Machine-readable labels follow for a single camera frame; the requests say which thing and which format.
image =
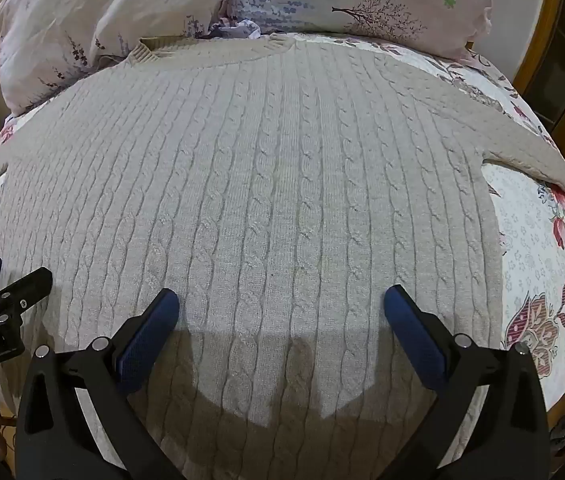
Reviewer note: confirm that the pink floral pillow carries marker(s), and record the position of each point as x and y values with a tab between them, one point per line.
107	15
357	0

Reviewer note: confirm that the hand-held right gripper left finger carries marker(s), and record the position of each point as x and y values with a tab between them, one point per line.
148	336

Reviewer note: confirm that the floral quilted bedspread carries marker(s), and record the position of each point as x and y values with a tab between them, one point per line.
537	260

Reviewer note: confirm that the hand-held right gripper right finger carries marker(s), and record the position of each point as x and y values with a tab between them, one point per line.
415	336

